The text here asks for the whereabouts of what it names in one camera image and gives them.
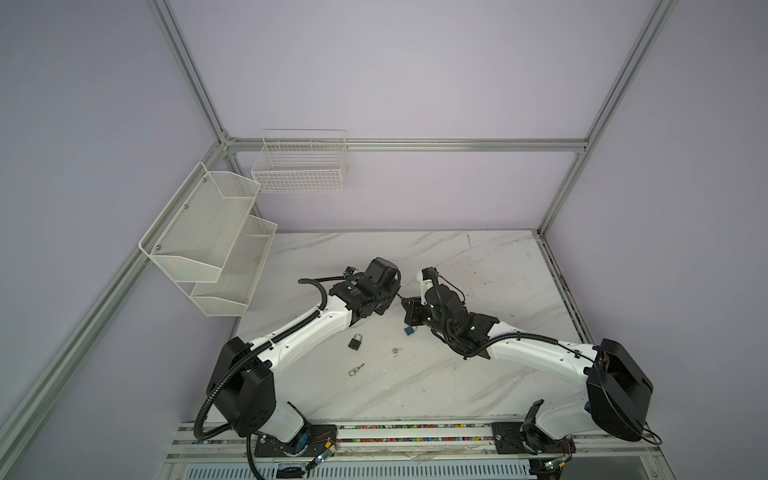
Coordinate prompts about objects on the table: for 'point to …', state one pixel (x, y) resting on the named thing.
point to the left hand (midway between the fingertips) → (396, 285)
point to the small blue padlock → (409, 330)
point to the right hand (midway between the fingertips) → (398, 302)
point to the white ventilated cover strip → (423, 470)
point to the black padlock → (355, 344)
